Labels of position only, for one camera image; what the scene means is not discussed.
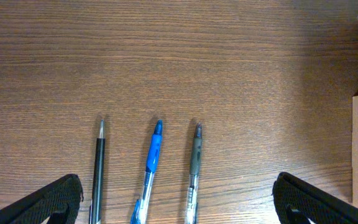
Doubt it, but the blue gel pen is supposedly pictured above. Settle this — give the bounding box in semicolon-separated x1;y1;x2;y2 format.
130;119;163;224

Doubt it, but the black slim pen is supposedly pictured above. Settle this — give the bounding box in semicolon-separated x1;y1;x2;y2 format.
89;119;106;224

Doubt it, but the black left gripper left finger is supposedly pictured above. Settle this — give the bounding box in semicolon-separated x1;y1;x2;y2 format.
0;174;83;224

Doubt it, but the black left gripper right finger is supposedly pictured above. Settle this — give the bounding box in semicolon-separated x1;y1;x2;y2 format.
272;172;358;224

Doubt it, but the dark grey gel pen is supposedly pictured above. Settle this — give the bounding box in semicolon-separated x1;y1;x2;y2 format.
185;123;203;224

